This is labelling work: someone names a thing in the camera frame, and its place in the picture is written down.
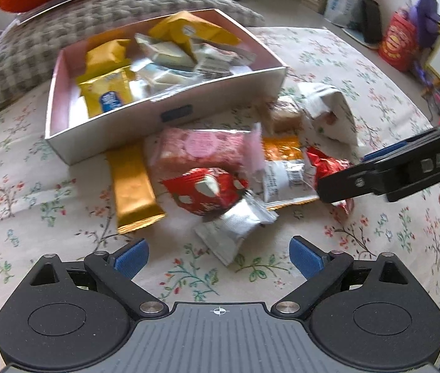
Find pink round-label snack packet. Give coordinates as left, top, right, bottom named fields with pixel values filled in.
left=150, top=123, right=265, bottom=174

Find white green snack packets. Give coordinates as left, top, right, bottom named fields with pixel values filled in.
left=131, top=33, right=257, bottom=94

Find red gift bag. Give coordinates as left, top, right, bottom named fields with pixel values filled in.
left=378, top=10, right=417, bottom=71

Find orange white snack packet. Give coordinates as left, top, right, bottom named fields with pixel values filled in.
left=263, top=135, right=318, bottom=210

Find floral tablecloth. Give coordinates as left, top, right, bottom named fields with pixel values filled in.
left=0, top=25, right=440, bottom=373

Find clear acrylic tray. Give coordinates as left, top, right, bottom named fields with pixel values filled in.
left=17, top=0, right=132, bottom=25

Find gold bar snack packet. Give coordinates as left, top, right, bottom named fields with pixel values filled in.
left=106, top=140, right=166, bottom=235

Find beige small snack packet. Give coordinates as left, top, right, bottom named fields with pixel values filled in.
left=255, top=95, right=303, bottom=134

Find red snack packet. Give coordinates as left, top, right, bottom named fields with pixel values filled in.
left=306, top=146, right=355, bottom=216

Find pink white shallow box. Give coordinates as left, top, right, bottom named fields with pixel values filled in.
left=44, top=9, right=287, bottom=165

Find black bag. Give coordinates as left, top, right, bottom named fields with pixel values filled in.
left=361, top=0, right=382, bottom=44

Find white blue shopping bag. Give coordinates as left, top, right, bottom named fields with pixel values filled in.
left=324, top=0, right=362, bottom=29

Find silver white snack packet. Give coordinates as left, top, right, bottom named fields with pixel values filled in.
left=194, top=191, right=278, bottom=266

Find red white candy packet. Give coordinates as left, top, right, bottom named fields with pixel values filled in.
left=161, top=168, right=248, bottom=216

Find yellow blue-label snack packet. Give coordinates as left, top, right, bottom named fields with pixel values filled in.
left=79, top=67, right=134, bottom=118

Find grey checkered quilt cushion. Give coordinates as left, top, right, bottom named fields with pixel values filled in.
left=0, top=0, right=265, bottom=110

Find purple plush toy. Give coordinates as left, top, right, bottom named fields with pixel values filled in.
left=409, top=0, right=440, bottom=49

